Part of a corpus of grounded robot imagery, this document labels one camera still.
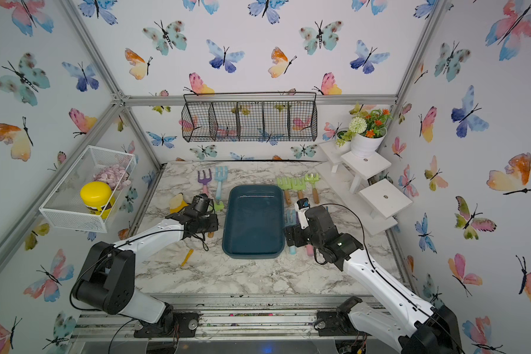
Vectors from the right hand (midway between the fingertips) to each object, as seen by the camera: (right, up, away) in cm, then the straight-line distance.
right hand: (296, 224), depth 78 cm
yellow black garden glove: (-53, +6, +26) cm, 59 cm away
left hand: (-31, 0, +14) cm, 34 cm away
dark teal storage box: (-17, -2, +18) cm, 24 cm away
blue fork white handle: (-36, +21, +40) cm, 58 cm away
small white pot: (+24, +31, +18) cm, 43 cm away
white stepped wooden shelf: (+32, +8, +11) cm, 35 cm away
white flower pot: (+28, +29, +11) cm, 42 cm away
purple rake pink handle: (-43, +17, +36) cm, 59 cm away
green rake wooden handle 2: (+12, +18, +36) cm, 42 cm away
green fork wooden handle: (+5, +15, +36) cm, 39 cm away
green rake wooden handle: (-2, +15, +36) cm, 39 cm away
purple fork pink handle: (+3, -6, -10) cm, 12 cm away
